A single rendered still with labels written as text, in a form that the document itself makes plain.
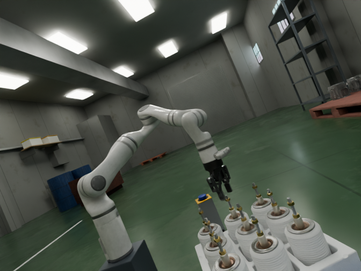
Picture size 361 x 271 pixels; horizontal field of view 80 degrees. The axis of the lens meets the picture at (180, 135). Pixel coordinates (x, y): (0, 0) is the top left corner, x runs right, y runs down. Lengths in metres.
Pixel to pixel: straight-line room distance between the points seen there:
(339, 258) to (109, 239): 0.70
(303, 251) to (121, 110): 11.90
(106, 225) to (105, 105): 12.01
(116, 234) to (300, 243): 0.59
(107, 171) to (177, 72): 10.89
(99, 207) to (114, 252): 0.17
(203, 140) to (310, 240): 0.44
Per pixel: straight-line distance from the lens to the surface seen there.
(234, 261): 0.70
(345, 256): 0.76
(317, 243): 0.74
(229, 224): 0.90
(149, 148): 11.84
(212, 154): 0.82
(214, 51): 11.69
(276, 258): 0.69
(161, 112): 0.95
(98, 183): 0.84
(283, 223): 0.82
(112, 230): 0.88
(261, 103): 10.71
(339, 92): 4.20
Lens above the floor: 0.63
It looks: level
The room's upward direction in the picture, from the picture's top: 23 degrees counter-clockwise
